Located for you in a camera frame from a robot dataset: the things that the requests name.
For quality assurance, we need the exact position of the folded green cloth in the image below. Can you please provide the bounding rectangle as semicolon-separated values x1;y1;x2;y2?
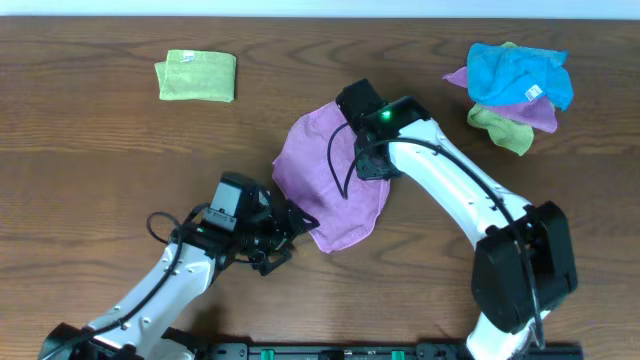
154;49;237;103

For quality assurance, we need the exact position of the purple cloth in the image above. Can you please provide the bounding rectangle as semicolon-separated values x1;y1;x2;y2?
272;102;391;253
442;66;559;134

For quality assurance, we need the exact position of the blue cloth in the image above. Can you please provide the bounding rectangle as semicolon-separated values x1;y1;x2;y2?
467;43;574;111

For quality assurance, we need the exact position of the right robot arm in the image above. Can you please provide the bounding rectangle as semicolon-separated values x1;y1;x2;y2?
341;97;578;359

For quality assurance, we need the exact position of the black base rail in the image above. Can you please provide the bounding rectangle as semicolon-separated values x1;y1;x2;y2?
199;341;585;360

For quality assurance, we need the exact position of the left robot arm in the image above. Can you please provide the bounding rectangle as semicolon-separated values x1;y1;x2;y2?
39;200;319;359

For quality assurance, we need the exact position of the crumpled green cloth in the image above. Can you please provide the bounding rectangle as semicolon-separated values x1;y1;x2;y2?
467;105;534;156

